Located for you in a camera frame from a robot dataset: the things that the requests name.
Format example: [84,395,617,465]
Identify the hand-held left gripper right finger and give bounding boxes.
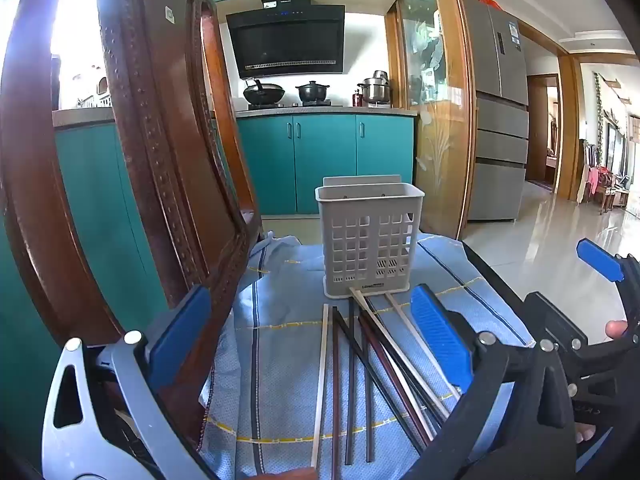
[400,284,579,480]

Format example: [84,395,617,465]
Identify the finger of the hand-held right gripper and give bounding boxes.
[576,238,640,341]
[522,291,590,361]

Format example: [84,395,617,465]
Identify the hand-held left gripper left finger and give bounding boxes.
[41,285,216,480]

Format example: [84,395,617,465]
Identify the pile of mixed chopsticks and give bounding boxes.
[310,286,463,476]

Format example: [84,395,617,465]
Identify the grey plastic utensil basket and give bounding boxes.
[315,175,426,299]

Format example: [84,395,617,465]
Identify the person's right hand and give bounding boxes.
[575,320,629,443]

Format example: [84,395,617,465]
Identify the striped blue cloth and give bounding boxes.
[197,232,536,480]

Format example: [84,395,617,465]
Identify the hanging green vine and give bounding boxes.
[594,72,605,143]

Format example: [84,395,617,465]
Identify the silver refrigerator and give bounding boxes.
[460,0,530,222]

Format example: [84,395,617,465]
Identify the carved wooden chair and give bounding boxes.
[0,0,265,456]

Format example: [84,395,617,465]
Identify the etched glass sliding door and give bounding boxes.
[385,0,476,241]

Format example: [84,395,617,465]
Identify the grey countertop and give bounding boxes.
[52,105,418,128]

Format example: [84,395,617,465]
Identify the white dish rack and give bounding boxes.
[77,77,112,109]

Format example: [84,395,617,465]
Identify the stainless steel pot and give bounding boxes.
[357,70,392,103]

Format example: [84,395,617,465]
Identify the black wok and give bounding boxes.
[243,79,286,106]

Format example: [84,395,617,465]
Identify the gas stove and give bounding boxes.
[247,101,346,110]

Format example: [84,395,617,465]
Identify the black clay pot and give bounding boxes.
[296,80,331,103]

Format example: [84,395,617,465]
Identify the black range hood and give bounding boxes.
[226,0,346,80]

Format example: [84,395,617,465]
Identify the window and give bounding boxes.
[50,0,108,111]

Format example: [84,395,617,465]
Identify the wooden doorway frame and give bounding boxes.
[520,20,585,204]

